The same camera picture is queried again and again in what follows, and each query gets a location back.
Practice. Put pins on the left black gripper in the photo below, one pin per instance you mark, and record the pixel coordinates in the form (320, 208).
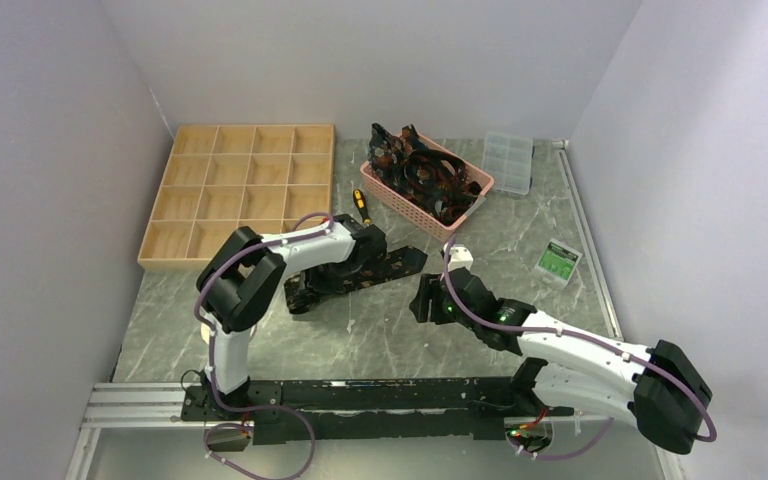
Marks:
(314, 281)

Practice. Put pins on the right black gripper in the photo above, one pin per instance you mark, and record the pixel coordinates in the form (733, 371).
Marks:
(429, 289)

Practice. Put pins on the black gold patterned tie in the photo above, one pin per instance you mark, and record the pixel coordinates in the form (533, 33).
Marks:
(400, 263)

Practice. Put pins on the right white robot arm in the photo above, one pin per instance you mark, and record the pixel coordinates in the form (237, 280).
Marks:
(657, 390)

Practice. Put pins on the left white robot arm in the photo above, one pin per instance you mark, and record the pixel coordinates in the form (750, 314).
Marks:
(238, 285)

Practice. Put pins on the pile of patterned ties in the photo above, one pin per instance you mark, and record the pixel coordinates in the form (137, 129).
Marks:
(435, 181)

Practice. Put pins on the white tape roll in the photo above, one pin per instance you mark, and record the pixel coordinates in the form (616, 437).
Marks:
(205, 334)

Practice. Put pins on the upper black yellow screwdriver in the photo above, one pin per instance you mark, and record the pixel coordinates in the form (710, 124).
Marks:
(361, 204)

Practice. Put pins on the pink plastic basket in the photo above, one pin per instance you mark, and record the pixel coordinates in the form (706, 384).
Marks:
(413, 213)

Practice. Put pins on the wooden compartment tray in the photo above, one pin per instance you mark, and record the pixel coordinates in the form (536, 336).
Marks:
(273, 178)

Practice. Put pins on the green screw bit box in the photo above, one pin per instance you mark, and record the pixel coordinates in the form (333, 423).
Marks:
(556, 264)

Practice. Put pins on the clear plastic organizer box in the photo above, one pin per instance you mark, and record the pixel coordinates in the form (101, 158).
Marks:
(508, 159)

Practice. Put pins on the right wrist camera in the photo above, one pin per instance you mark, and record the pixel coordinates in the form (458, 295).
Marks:
(459, 257)

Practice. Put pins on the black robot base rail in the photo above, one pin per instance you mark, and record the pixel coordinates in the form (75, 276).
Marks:
(481, 408)

